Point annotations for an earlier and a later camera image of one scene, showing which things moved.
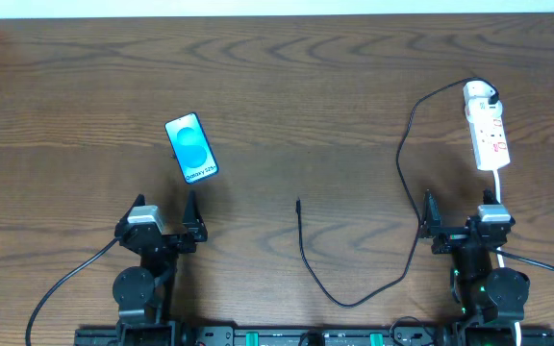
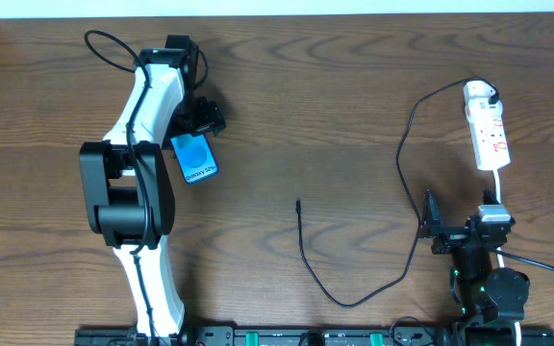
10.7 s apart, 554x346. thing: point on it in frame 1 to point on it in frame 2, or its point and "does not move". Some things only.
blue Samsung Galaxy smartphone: x=191 y=148 does not move
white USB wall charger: x=476 y=95 does not move
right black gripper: x=459 y=234 does not move
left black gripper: x=170 y=238 to x=205 y=118
